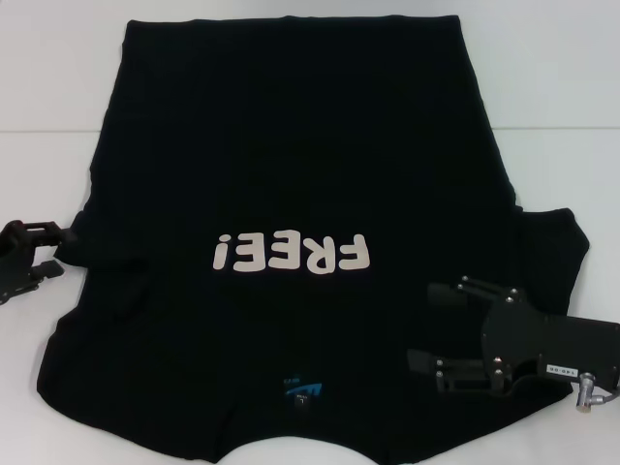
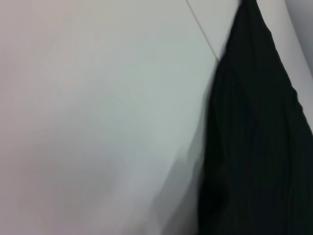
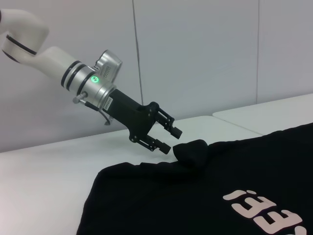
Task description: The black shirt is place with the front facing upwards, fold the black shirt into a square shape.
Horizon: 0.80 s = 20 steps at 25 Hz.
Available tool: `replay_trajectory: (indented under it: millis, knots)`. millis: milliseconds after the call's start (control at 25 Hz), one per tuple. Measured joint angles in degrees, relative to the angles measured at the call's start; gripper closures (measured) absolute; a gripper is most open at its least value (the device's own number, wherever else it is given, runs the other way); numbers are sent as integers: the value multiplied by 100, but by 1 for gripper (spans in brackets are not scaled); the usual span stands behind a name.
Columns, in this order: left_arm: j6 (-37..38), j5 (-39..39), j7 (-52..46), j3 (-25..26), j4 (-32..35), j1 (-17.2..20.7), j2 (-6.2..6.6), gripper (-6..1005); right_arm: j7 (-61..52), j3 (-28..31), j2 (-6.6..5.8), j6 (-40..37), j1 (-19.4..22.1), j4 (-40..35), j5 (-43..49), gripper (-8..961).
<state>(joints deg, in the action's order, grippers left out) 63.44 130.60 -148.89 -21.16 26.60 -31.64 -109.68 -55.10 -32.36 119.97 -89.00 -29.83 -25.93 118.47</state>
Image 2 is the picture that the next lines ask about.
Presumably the black shirt with FREE print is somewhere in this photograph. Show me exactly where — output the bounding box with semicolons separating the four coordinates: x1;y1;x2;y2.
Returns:
197;0;313;235

